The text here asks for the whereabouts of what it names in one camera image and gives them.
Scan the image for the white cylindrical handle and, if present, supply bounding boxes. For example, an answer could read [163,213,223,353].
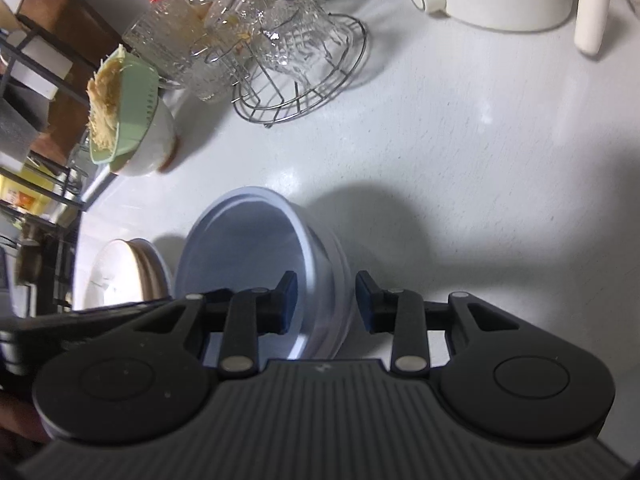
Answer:
[573,0,614,56]

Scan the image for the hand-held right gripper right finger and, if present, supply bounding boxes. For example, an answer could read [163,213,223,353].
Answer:
[356,270,523,376]

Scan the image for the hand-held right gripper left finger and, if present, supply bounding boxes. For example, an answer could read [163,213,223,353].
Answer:
[132,271,298,378]

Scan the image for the brown wooden cutting board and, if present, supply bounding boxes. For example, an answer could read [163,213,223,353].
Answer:
[14,0,127,163]

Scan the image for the black metal dish rack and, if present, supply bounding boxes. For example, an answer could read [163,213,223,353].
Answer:
[0,10,101,317]

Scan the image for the green plastic colander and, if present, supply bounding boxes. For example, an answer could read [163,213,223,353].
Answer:
[89,45,162,165]

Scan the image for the white ceramic bowl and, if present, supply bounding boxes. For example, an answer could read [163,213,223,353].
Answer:
[107,99,177,177]

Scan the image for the textured metal board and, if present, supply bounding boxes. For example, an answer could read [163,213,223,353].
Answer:
[0,96,42,172]

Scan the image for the white red rim plate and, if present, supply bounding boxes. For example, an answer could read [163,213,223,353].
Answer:
[81,239,151,312]

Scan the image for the tall textured glass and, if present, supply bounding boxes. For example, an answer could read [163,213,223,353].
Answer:
[189,42,242,104]

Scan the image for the clear textured glass cup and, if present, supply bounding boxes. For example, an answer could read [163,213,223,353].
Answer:
[257,0,347,77]
[200,0,263,31]

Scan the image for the pale dried noodle strips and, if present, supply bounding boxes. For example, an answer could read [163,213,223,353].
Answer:
[86,56,127,153]

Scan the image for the white tall utensil holder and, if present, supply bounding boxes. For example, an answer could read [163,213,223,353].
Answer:
[9,29,67,102]

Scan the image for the yellow detergent bottle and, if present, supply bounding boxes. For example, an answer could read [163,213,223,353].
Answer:
[0,169,57,217]

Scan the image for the red lid glass jar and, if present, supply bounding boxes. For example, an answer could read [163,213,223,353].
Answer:
[122,0,202,87]

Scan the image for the round wire cup rack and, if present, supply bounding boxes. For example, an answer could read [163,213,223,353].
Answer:
[231,12,368,127]

